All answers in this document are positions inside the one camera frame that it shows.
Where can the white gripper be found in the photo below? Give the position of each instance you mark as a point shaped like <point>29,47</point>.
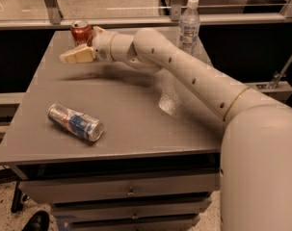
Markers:
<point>102,45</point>

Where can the red coke can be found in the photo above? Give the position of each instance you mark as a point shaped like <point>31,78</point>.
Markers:
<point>81,32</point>

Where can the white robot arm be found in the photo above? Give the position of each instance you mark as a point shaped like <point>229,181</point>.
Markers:
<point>256,151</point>

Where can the blue silver redbull can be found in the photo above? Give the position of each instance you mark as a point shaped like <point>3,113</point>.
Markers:
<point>81,125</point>

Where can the clear plastic water bottle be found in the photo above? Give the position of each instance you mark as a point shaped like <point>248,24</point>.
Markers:
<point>188,25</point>

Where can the grey drawer cabinet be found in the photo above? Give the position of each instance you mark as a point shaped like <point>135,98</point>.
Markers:
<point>154,167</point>

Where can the black caster wheel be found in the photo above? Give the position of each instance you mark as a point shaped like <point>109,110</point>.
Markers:
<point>38,222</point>

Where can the grey metal railing frame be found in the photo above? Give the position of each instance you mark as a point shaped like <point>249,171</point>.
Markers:
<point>247,42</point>

